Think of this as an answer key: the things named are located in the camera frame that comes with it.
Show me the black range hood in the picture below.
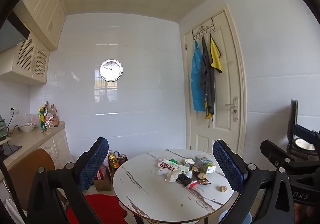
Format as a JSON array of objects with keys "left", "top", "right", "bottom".
[{"left": 0, "top": 11, "right": 30, "bottom": 52}]

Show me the grey apron yellow trim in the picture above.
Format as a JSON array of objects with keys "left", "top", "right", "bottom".
[{"left": 200, "top": 37, "right": 215, "bottom": 122}]

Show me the black over-door hook rack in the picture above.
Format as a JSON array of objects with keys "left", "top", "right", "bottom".
[{"left": 191, "top": 18, "right": 220, "bottom": 43}]

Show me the cardboard box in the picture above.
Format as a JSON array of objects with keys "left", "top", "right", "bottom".
[{"left": 94, "top": 164, "right": 112, "bottom": 191}]

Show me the green yellow bottle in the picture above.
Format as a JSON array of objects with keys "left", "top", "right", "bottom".
[{"left": 39, "top": 107, "right": 47, "bottom": 129}]

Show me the crumpled white tissue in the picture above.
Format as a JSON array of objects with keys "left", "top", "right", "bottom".
[{"left": 165, "top": 169, "right": 183, "bottom": 182}]

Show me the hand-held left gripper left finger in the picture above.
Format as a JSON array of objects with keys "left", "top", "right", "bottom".
[{"left": 26, "top": 137, "right": 110, "bottom": 224}]

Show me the clear glass bottle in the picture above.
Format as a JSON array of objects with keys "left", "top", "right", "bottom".
[{"left": 50, "top": 104, "right": 59, "bottom": 127}]

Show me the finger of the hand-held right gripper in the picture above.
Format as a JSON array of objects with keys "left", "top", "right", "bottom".
[{"left": 260, "top": 140, "right": 295, "bottom": 165}]

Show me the white patterned bowl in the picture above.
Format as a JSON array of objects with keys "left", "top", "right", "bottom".
[{"left": 19, "top": 122, "right": 35, "bottom": 133}]

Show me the clear jar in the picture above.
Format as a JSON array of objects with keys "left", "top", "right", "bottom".
[{"left": 46, "top": 113, "right": 55, "bottom": 129}]

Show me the brown snack wrapper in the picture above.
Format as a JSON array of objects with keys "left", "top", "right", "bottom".
[{"left": 197, "top": 173, "right": 212, "bottom": 186}]

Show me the white red-print flour bag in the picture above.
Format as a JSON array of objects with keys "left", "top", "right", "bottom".
[{"left": 157, "top": 159, "right": 183, "bottom": 176}]

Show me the red floor mat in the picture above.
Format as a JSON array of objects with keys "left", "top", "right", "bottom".
[{"left": 66, "top": 194, "right": 128, "bottom": 224}]

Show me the cream upper cabinet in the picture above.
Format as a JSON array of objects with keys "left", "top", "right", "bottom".
[{"left": 21, "top": 0, "right": 67, "bottom": 51}]

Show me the green white drink carton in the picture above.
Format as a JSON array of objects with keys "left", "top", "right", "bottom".
[{"left": 194, "top": 155, "right": 217, "bottom": 174}]

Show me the round white marble table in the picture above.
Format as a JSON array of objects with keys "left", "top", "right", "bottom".
[{"left": 112, "top": 149, "right": 239, "bottom": 224}]

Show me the small green appliance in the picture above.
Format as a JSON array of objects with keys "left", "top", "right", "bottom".
[{"left": 0, "top": 114, "right": 9, "bottom": 140}]

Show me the cream panel door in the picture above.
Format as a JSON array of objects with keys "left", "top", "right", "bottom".
[{"left": 180, "top": 11, "right": 247, "bottom": 157}]

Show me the yellow cooking oil bottle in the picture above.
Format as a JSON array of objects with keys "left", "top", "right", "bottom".
[{"left": 108, "top": 150, "right": 120, "bottom": 169}]

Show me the round silver wall clock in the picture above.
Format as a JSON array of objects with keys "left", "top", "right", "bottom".
[{"left": 99, "top": 59, "right": 123, "bottom": 82}]

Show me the brown wooden chair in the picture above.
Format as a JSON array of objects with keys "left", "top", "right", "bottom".
[{"left": 9, "top": 149, "right": 55, "bottom": 211}]

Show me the steel rice cooker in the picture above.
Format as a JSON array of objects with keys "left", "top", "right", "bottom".
[{"left": 287, "top": 99, "right": 320, "bottom": 157}]

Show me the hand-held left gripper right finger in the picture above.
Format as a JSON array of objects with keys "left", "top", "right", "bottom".
[{"left": 212, "top": 139, "right": 295, "bottom": 224}]

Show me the cream lattice door cabinet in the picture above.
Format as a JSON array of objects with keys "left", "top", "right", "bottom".
[{"left": 0, "top": 33, "right": 50, "bottom": 86}]

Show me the yellow cloth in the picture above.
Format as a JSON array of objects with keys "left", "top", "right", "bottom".
[{"left": 209, "top": 36, "right": 222, "bottom": 74}]

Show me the black wrapper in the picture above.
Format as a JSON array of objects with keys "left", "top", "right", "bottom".
[{"left": 176, "top": 173, "right": 192, "bottom": 186}]

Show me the blue apron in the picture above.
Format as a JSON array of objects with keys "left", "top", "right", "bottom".
[{"left": 190, "top": 41, "right": 207, "bottom": 112}]

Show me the black cooktop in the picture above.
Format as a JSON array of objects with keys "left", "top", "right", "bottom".
[{"left": 0, "top": 144, "right": 22, "bottom": 157}]

